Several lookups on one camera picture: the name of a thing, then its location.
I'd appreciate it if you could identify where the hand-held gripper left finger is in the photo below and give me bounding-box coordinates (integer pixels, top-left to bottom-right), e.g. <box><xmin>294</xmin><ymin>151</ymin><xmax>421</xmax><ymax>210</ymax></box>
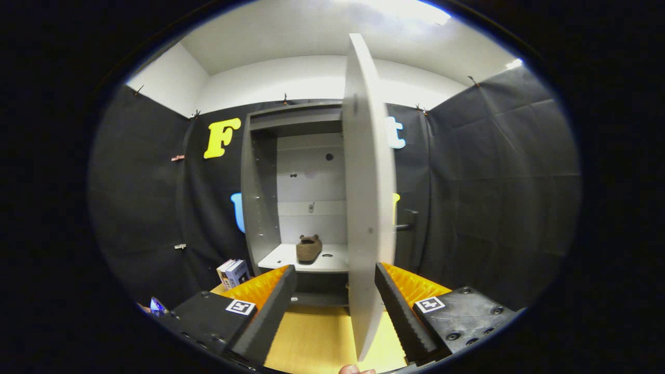
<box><xmin>156</xmin><ymin>264</ymin><xmax>298</xmax><ymax>367</ymax></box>

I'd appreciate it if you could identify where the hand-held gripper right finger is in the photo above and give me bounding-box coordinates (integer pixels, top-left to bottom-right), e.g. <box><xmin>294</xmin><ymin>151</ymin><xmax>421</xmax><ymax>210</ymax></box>
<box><xmin>374</xmin><ymin>262</ymin><xmax>521</xmax><ymax>366</ymax></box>

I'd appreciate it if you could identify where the brown fuzzy shoe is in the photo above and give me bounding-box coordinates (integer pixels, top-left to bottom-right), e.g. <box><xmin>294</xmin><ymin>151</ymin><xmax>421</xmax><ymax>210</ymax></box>
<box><xmin>296</xmin><ymin>234</ymin><xmax>323</xmax><ymax>263</ymax></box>

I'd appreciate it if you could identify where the black door handle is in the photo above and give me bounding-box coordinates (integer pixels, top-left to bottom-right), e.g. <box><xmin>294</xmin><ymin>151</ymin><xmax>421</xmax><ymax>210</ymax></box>
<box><xmin>395</xmin><ymin>208</ymin><xmax>419</xmax><ymax>232</ymax></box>

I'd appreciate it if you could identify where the grey shoe cabinet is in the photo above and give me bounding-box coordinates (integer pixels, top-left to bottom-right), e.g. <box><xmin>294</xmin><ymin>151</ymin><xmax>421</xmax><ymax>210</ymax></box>
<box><xmin>240</xmin><ymin>100</ymin><xmax>350</xmax><ymax>308</ymax></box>

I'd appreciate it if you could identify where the beige shoe cabinet door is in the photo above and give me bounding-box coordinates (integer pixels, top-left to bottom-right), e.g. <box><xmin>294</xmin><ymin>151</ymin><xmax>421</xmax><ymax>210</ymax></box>
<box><xmin>341</xmin><ymin>33</ymin><xmax>398</xmax><ymax>362</ymax></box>

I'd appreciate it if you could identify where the blue book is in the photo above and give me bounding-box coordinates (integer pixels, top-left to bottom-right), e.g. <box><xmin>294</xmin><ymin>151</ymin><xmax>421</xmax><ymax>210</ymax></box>
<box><xmin>227</xmin><ymin>260</ymin><xmax>251</xmax><ymax>289</ymax></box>

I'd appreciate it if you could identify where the black backdrop cloth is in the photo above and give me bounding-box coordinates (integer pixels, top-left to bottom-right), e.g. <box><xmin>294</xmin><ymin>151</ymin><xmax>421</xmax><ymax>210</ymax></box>
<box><xmin>88</xmin><ymin>65</ymin><xmax>582</xmax><ymax>318</ymax></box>

